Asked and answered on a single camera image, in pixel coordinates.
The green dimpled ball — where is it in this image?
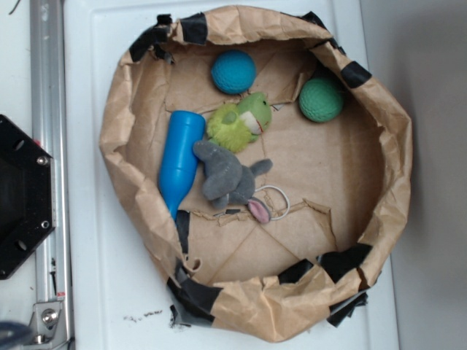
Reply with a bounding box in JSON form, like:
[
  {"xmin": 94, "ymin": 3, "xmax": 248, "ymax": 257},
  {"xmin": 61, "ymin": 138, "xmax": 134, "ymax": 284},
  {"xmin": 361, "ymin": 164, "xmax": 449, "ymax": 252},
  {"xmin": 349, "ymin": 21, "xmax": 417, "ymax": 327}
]
[{"xmin": 298, "ymin": 77, "xmax": 344, "ymax": 123}]

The blue dimpled ball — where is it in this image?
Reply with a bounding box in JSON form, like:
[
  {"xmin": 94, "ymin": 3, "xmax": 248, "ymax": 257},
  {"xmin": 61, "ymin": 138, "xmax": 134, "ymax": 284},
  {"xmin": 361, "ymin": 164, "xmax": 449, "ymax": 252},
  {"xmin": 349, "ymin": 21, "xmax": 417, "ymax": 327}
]
[{"xmin": 211, "ymin": 50, "xmax": 256, "ymax": 95}]

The grey plush mouse toy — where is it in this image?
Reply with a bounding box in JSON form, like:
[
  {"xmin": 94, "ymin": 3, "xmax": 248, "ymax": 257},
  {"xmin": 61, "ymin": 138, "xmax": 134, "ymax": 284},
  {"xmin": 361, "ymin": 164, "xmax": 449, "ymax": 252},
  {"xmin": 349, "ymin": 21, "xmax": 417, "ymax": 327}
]
[{"xmin": 193, "ymin": 141, "xmax": 291, "ymax": 224}]

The green plush frog toy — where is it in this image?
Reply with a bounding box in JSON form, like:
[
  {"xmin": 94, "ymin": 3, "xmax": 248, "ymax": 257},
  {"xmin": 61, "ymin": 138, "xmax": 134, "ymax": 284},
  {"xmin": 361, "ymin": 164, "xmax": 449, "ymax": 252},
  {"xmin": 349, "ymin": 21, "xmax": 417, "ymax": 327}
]
[{"xmin": 207, "ymin": 92, "xmax": 272, "ymax": 153}]

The blue plastic bottle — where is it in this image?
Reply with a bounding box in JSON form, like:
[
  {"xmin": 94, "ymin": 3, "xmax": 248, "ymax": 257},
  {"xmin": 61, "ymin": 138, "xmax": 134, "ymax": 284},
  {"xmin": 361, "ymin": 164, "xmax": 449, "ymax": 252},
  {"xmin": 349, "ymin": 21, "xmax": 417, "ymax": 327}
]
[{"xmin": 158, "ymin": 110, "xmax": 205, "ymax": 218}]

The brown paper bag bin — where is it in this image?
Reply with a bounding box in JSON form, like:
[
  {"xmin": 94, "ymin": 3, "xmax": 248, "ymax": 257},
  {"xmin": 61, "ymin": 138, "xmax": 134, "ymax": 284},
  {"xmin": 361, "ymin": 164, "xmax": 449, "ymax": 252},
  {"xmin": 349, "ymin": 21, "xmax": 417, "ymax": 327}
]
[{"xmin": 99, "ymin": 5, "xmax": 412, "ymax": 342}]

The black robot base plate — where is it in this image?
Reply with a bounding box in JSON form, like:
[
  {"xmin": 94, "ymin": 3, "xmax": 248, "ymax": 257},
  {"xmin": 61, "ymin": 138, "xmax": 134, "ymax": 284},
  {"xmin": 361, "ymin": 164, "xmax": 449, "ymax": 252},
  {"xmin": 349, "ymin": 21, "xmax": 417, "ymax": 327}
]
[{"xmin": 1, "ymin": 115, "xmax": 55, "ymax": 280}]

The aluminium extrusion rail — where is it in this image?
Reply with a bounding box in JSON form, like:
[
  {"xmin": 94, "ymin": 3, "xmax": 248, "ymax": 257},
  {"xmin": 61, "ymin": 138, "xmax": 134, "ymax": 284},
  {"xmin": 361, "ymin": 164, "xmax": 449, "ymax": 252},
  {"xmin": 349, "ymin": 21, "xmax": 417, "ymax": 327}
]
[{"xmin": 30, "ymin": 1, "xmax": 75, "ymax": 349}]

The metal corner bracket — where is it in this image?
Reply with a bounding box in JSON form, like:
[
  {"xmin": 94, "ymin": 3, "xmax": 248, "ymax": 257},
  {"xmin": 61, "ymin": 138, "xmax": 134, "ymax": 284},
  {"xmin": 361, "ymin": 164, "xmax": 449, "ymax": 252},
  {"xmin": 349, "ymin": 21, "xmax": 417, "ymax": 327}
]
[{"xmin": 28, "ymin": 301, "xmax": 66, "ymax": 349}]

